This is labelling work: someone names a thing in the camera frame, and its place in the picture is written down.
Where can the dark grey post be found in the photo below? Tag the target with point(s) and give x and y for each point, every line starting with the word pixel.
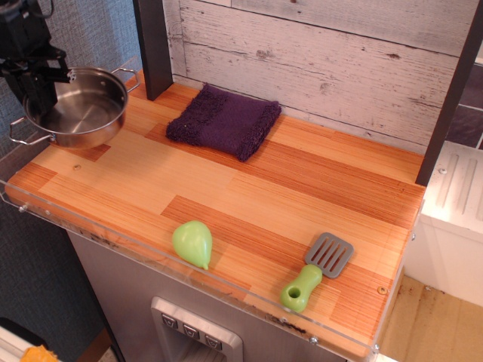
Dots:
pixel 154 48
pixel 455 91

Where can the green plastic pear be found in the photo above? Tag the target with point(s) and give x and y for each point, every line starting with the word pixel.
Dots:
pixel 192 242

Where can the clear acrylic table guard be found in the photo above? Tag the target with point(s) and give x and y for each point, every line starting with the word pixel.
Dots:
pixel 130 194

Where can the stainless steel pot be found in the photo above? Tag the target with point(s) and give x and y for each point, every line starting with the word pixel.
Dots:
pixel 90 110

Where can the dark grey right post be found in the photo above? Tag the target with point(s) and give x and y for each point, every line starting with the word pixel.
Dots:
pixel 455 91

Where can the purple folded cloth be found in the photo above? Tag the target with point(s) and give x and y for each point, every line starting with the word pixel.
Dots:
pixel 230 123

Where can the grey spatula green handle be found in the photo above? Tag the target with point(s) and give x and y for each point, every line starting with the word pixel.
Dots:
pixel 327 257

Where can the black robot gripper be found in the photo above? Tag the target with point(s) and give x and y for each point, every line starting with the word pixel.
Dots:
pixel 26 51

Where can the dark grey left post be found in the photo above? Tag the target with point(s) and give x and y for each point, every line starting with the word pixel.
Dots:
pixel 154 48

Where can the white toy sink unit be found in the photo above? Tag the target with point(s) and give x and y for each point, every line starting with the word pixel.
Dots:
pixel 445 251

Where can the silver toy fridge dispenser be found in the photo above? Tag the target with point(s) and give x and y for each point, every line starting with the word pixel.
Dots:
pixel 186 336

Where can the yellow object bottom left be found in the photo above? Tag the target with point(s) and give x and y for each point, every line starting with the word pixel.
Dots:
pixel 38 354

